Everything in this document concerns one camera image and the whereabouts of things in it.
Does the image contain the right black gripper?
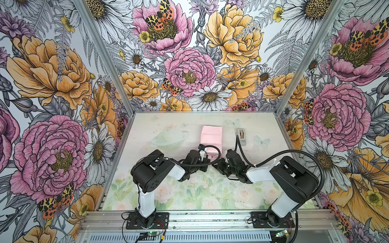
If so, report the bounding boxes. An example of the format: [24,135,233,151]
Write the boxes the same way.
[211,158,238,178]

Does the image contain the purple wrapping paper sheet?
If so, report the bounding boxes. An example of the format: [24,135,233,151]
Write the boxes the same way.
[200,126,223,152]

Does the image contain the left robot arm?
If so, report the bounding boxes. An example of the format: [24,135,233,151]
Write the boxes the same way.
[131,149,211,228]

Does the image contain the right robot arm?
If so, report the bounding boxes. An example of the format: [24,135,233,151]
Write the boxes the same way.
[213,149,325,228]

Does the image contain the grey tape dispenser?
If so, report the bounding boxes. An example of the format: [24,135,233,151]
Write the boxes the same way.
[236,128,247,146]

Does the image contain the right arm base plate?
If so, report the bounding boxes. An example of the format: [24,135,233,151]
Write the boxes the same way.
[250,211,295,229]

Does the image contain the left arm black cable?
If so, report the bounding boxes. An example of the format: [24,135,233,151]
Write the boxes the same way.
[130,144,222,213]

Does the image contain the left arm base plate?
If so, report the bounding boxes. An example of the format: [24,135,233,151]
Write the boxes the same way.
[125,211,170,230]

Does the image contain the white slotted cable duct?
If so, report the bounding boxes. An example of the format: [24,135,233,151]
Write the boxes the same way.
[84,231,271,243]

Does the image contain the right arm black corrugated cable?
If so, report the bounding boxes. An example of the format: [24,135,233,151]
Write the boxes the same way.
[235,135,325,199]

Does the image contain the aluminium front rail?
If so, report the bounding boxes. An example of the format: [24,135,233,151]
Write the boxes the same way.
[80,209,339,233]

